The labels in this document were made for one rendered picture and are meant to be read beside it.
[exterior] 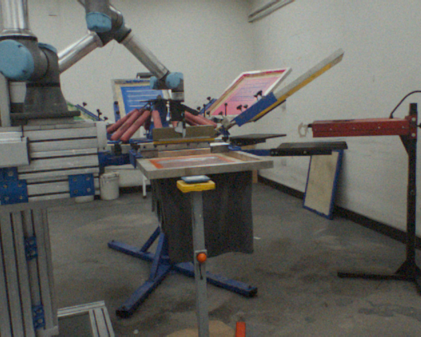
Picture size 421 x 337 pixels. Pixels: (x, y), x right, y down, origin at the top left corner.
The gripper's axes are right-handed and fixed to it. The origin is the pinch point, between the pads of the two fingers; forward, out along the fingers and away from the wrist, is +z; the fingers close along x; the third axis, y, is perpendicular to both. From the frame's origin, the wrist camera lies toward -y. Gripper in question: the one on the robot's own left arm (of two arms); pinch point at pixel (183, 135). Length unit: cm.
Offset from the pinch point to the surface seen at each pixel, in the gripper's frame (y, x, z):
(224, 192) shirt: -8, 51, 25
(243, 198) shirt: -18, 51, 29
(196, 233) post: 13, 79, 34
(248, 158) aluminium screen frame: -25.7, 36.4, 11.2
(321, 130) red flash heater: -91, -6, 3
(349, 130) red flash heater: -105, 2, 3
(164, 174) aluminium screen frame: 22, 60, 12
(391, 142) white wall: -200, -81, 22
